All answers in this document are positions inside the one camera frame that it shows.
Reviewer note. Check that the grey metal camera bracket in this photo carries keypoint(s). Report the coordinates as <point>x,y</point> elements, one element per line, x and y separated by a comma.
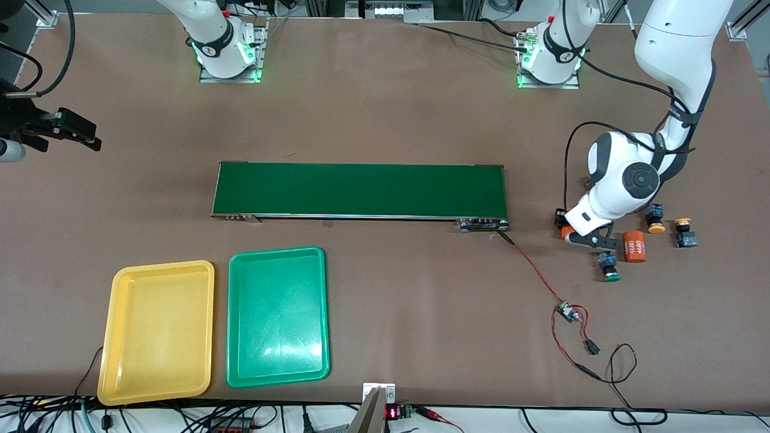
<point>370,415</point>

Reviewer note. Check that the green conveyor belt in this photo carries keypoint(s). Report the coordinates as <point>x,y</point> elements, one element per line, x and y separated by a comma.
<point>361,189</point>

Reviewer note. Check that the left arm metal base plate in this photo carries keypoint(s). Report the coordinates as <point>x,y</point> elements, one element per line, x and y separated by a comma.
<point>571,85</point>

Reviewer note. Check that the red clip lead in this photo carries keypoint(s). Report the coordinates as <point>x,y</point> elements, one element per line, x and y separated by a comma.
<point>439,416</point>

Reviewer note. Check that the aluminium profile post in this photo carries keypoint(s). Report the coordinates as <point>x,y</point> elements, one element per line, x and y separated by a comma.
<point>45,17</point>
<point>749,24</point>

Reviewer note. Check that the orange cylinder printed 4680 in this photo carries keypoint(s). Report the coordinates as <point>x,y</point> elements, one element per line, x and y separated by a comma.
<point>634,248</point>
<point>566,233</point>

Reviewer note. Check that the yellow push button switch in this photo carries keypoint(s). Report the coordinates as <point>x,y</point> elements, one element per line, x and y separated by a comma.
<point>684,236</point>
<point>656,224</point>

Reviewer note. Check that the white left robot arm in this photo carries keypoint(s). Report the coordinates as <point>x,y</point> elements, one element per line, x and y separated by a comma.
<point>680,42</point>

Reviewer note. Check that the small red digit display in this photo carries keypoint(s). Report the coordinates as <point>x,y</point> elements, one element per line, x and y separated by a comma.
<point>392,412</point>

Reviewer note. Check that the aluminium table edge rail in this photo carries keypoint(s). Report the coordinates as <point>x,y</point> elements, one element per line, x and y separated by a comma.
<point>30,51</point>

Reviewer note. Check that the green plastic tray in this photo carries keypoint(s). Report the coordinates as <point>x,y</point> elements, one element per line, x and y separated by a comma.
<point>278,319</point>

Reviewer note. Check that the yellow plastic tray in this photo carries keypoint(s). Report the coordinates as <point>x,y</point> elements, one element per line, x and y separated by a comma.
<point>156,334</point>

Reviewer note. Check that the small motor controller board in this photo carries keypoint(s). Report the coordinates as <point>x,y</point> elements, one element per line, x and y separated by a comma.
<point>566,311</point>

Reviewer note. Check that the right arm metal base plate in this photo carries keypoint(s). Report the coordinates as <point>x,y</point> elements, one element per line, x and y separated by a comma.
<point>261,48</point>

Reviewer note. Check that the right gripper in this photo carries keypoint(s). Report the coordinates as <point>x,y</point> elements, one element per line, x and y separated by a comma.
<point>13,118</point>

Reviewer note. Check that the black power strip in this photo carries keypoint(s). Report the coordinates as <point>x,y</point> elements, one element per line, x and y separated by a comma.
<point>231,426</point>

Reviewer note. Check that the green push button switch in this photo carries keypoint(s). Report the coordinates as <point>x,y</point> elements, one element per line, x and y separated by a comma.
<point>609,266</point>

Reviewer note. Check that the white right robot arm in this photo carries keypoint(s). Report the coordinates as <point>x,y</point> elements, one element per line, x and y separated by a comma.
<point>210,36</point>

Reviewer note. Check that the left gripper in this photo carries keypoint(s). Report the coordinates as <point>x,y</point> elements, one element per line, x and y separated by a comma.
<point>560,218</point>

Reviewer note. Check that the grey control box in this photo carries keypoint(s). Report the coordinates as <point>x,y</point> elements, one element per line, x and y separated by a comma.
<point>391,11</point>

